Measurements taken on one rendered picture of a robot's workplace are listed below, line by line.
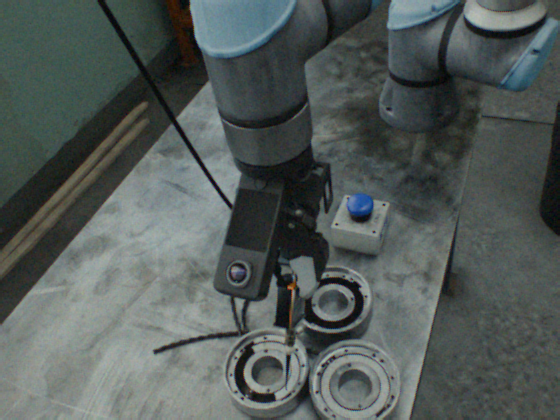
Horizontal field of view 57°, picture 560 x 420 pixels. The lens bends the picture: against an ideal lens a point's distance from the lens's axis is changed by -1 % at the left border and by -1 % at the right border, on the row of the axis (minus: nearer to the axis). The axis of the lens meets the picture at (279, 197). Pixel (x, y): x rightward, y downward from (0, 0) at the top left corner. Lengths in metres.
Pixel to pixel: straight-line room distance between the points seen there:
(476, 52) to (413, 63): 0.12
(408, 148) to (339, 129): 0.14
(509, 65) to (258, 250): 0.54
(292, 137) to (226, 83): 0.07
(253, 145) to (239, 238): 0.09
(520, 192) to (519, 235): 0.21
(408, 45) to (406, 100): 0.11
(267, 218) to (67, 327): 0.46
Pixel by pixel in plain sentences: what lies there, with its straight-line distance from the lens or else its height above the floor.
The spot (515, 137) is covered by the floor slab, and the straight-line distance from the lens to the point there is 2.31.
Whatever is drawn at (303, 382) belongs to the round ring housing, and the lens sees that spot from 0.64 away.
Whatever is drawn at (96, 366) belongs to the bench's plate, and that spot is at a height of 0.80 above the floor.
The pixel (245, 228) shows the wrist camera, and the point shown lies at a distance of 0.45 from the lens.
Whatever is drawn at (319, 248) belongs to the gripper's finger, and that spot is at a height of 1.03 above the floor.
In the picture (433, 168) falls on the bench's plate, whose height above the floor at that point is 0.80.
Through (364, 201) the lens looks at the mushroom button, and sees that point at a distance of 0.75.
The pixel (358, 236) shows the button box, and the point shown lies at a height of 0.84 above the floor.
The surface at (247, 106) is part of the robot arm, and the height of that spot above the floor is 1.20.
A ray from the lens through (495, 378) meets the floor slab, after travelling 1.61.
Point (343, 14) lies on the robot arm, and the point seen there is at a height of 1.23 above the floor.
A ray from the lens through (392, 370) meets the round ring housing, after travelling 0.65.
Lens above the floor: 1.41
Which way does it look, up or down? 44 degrees down
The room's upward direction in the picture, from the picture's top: 11 degrees counter-clockwise
